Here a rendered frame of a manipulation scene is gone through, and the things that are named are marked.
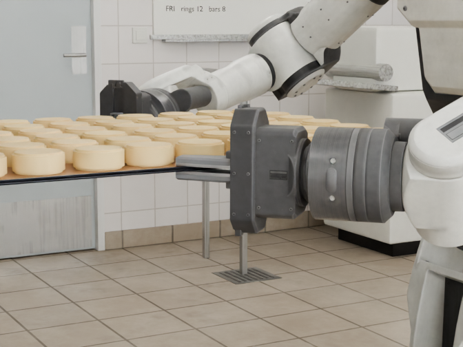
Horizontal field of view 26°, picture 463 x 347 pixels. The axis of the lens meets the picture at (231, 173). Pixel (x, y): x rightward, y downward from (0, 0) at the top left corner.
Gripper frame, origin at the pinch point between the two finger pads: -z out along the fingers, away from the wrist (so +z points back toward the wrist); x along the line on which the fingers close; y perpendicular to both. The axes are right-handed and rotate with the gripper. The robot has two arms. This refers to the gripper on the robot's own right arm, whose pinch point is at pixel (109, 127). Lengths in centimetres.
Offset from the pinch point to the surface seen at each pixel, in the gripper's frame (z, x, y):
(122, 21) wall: 370, 15, -156
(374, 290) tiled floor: 322, -106, -12
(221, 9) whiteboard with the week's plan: 411, 22, -114
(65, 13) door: 351, 19, -179
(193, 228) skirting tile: 399, -100, -126
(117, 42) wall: 368, 4, -158
